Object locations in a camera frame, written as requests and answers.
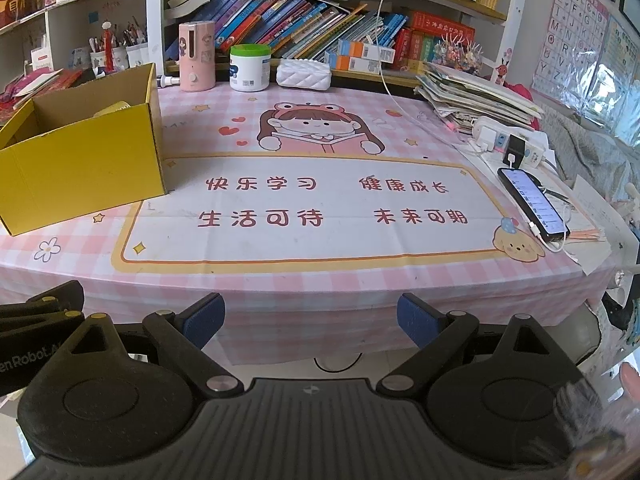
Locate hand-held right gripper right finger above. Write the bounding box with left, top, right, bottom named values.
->
left=376, top=292, right=583, bottom=397

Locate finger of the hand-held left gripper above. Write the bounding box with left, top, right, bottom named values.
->
left=0, top=280, right=85, bottom=333

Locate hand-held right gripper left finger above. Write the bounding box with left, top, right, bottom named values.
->
left=65, top=292, right=245, bottom=397

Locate yellow cardboard box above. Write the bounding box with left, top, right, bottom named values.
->
left=0, top=62, right=167, bottom=237

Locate gold tape roll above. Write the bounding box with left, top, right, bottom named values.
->
left=92, top=101, right=132, bottom=119

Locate black smartphone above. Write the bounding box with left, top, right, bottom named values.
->
left=497, top=166, right=571, bottom=242

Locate black charger plug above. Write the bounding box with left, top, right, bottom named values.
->
left=502, top=135, right=527, bottom=167

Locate white power strip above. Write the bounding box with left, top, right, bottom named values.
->
left=471, top=116, right=550, bottom=170

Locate pile of red envelopes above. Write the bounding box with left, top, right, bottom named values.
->
left=0, top=69, right=84, bottom=126

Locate white paper sheet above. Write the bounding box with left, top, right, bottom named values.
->
left=565, top=175, right=636, bottom=277

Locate stack of papers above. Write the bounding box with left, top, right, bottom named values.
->
left=414, top=62, right=546, bottom=134

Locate white red small box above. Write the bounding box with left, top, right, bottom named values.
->
left=29, top=47, right=54, bottom=72

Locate grey blanket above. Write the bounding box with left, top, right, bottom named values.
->
left=530, top=95, right=640, bottom=222

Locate pink cloth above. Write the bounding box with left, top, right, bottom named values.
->
left=505, top=82, right=544, bottom=131

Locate white can green lid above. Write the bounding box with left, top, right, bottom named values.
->
left=229, top=44, right=272, bottom=93

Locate pink humidifier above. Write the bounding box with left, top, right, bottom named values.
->
left=179, top=21, right=217, bottom=92

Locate orange white carton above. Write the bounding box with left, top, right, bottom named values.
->
left=324, top=52, right=381, bottom=74
left=337, top=39, right=396, bottom=64

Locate white quilted pouch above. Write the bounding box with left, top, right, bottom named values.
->
left=276, top=58, right=333, bottom=90

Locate reindeer sticker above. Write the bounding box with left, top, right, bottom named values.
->
left=490, top=49, right=514, bottom=86

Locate colourful spiky ornament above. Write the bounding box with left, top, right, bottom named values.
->
left=434, top=32, right=484, bottom=74

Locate white low shelf unit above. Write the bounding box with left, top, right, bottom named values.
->
left=0, top=0, right=149, bottom=102

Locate red book set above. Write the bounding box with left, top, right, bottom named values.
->
left=395, top=10, right=476, bottom=73

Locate row of leaning books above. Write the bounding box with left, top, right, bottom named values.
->
left=167, top=0, right=408, bottom=61

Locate white phone cable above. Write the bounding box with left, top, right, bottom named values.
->
left=530, top=200, right=574, bottom=254

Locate white hanging cable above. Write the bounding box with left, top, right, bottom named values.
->
left=377, top=0, right=481, bottom=153

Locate alphabet wall poster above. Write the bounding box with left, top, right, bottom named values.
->
left=532, top=0, right=611, bottom=104

